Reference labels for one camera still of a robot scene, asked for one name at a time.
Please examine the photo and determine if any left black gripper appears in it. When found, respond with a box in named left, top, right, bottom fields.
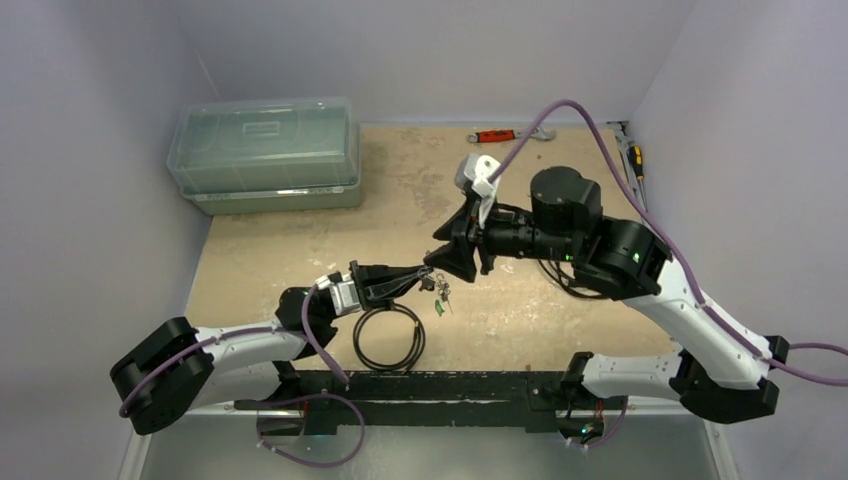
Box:
left=346, top=261, right=432, bottom=312

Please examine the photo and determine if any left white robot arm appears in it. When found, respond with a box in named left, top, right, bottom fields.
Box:
left=109, top=262, right=433, bottom=435

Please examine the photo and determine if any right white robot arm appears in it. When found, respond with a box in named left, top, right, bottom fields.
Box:
left=424, top=166, right=789, bottom=424

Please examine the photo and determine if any clear green plastic storage box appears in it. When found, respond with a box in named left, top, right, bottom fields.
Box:
left=166, top=97, right=362, bottom=216

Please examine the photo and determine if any yellow black screwdriver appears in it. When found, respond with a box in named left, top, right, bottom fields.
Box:
left=627, top=145, right=645, bottom=181

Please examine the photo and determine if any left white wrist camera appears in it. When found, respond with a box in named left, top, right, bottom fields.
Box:
left=315, top=271, right=363, bottom=316

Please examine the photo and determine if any black coiled cable loop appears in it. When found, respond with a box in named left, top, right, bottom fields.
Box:
left=352, top=302, right=427, bottom=372

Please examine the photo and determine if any red handled adjustable wrench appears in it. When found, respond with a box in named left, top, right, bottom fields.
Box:
left=465, top=127, right=557, bottom=144

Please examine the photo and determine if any aluminium frame rail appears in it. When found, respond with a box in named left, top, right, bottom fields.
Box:
left=191, top=362, right=680, bottom=431

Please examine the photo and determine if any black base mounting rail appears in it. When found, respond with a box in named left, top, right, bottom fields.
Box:
left=274, top=370, right=625, bottom=435

